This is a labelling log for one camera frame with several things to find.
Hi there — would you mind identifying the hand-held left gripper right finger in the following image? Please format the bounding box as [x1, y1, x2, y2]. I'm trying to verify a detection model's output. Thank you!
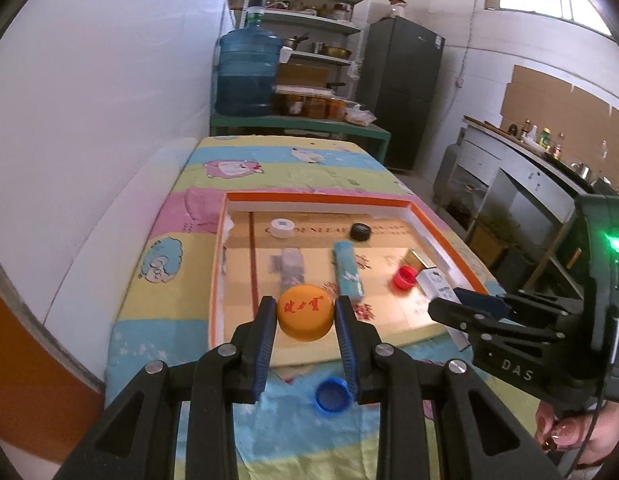
[333, 295, 560, 480]

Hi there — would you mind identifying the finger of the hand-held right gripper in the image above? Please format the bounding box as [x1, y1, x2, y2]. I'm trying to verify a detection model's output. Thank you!
[454, 286, 573, 314]
[428, 297, 556, 345]

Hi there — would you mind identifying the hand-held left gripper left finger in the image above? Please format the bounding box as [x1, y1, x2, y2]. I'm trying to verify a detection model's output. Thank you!
[54, 296, 279, 480]

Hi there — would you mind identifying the white printed carton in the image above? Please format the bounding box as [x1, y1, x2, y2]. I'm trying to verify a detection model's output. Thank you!
[417, 269, 463, 306]

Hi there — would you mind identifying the orange printed bottle cap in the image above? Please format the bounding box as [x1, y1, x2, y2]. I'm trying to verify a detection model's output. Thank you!
[277, 284, 336, 343]

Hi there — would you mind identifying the shiny gold box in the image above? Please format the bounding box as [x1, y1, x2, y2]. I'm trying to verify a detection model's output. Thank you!
[407, 248, 437, 272]

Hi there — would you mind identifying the light blue packet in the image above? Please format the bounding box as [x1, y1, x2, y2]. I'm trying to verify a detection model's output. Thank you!
[332, 241, 365, 301]

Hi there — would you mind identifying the shallow orange-rimmed cardboard box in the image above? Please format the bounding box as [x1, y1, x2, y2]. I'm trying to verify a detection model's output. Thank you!
[208, 189, 490, 367]

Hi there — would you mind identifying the person's right hand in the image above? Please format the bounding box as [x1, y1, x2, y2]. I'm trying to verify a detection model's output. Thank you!
[537, 400, 619, 466]

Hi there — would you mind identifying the blue bottle cap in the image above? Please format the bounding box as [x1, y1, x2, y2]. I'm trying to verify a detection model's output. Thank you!
[314, 377, 351, 416]

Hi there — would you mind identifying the wooden crate with plant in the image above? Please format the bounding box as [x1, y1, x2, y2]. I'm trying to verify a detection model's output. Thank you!
[469, 207, 523, 266]

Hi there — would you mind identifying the red bottle cap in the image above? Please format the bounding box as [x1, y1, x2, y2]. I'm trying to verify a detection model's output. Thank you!
[392, 266, 417, 291]

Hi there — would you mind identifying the clear plastic bottle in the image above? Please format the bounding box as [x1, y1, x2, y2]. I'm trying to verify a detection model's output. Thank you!
[270, 247, 306, 291]

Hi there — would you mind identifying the grey kitchen counter cabinet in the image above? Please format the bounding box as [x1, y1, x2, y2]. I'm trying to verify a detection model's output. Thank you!
[434, 115, 615, 311]

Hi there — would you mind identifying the grey gas cylinder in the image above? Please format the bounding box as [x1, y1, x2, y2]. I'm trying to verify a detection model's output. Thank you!
[433, 142, 465, 203]

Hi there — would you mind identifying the row of condiment bottles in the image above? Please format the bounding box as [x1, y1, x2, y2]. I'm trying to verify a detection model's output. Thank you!
[507, 119, 567, 157]

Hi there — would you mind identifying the white plastic bag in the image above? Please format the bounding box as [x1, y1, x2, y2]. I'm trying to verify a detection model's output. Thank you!
[344, 107, 377, 126]

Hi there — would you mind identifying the green low table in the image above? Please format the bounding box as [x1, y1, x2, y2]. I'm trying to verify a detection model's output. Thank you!
[210, 112, 391, 171]

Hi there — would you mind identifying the orange wooden door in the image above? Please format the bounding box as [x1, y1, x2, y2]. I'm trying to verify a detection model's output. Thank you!
[0, 280, 108, 463]

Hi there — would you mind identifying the dark grey refrigerator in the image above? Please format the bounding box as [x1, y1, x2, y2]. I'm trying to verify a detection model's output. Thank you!
[357, 15, 446, 171]

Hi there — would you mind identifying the large blue water jug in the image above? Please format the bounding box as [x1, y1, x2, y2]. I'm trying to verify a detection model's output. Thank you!
[214, 5, 284, 118]

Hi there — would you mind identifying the brown cardboard box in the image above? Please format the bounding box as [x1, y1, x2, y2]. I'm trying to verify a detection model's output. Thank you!
[277, 62, 330, 87]

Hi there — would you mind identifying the brass coloured bowl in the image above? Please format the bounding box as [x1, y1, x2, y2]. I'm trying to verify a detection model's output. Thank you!
[312, 42, 353, 59]

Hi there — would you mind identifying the white storage shelf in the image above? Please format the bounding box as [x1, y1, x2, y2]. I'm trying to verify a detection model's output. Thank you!
[237, 0, 371, 111]

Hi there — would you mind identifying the row of glass jars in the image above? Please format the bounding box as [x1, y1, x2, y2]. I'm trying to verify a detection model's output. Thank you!
[264, 0, 353, 22]

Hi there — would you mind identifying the cardboard sheet on wall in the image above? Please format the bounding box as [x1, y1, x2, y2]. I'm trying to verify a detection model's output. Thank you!
[499, 65, 619, 161]

